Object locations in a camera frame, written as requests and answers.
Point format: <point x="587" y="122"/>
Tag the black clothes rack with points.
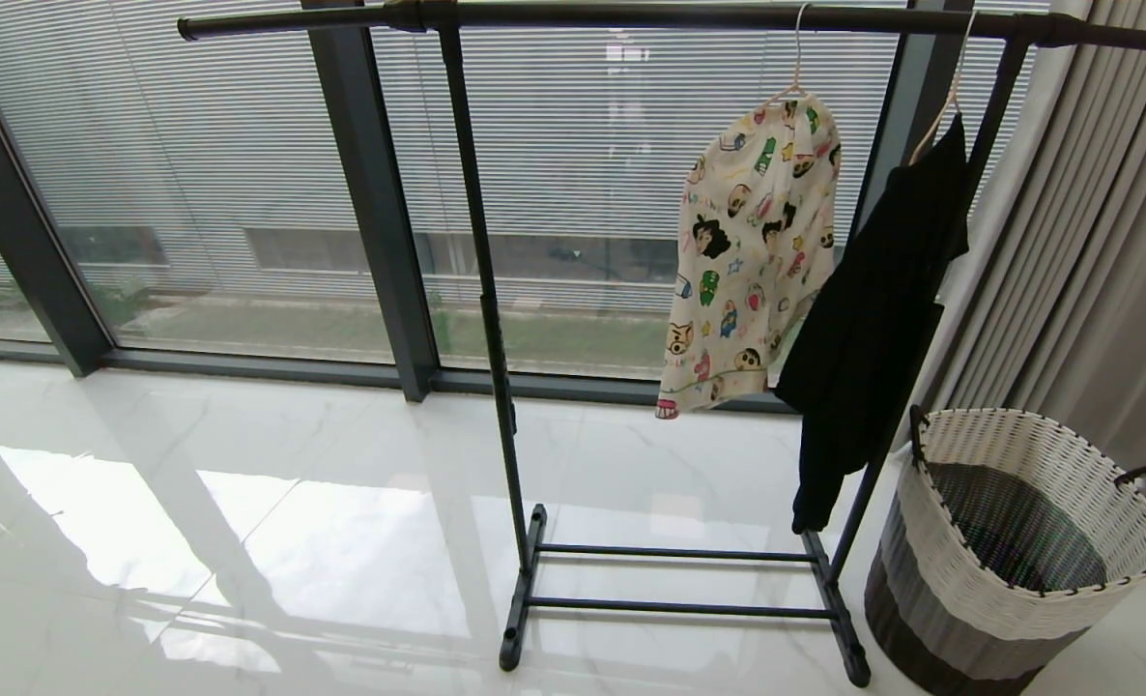
<point x="631" y="14"/>

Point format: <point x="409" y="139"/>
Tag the cream printed garment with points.
<point x="757" y="261"/>

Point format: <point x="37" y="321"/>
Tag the white laundry basket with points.
<point x="1017" y="599"/>

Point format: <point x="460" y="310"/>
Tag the pink clothes hanger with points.
<point x="945" y="106"/>
<point x="797" y="58"/>

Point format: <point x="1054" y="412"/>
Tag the window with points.
<point x="196" y="145"/>

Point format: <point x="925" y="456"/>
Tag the beige curtain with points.
<point x="1114" y="242"/>

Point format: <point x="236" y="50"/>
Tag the black garment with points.
<point x="873" y="329"/>

